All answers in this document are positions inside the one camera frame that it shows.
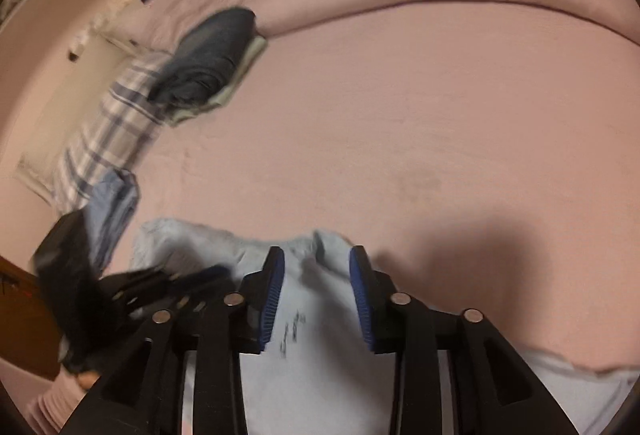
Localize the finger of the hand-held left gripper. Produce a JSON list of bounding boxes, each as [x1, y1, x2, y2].
[[125, 289, 228, 322], [100, 264, 231, 297]]

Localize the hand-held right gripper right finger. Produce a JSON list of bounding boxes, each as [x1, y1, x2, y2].
[[348, 245, 581, 435]]

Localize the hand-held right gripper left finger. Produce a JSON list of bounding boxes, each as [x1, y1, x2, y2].
[[60, 245, 286, 435]]

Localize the light blue denim pants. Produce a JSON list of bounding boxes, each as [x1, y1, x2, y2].
[[131, 216, 636, 435]]

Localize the person's left forearm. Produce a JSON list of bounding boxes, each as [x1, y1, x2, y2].
[[25, 372, 101, 433]]

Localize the brown wooden furniture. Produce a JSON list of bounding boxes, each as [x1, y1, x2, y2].
[[0, 255, 63, 381]]

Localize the blue cloth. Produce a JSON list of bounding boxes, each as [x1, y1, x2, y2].
[[82, 168, 141, 273]]

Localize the plaid pillow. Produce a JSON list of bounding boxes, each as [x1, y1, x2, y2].
[[52, 52, 171, 216]]

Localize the pink bed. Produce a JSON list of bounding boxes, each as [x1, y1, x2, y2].
[[0, 0, 640, 435]]

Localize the folded pale green cloth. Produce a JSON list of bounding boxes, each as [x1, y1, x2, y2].
[[167, 35, 268, 126]]

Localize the folded dark blue garment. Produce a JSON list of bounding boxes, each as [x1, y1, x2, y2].
[[150, 8, 258, 108]]

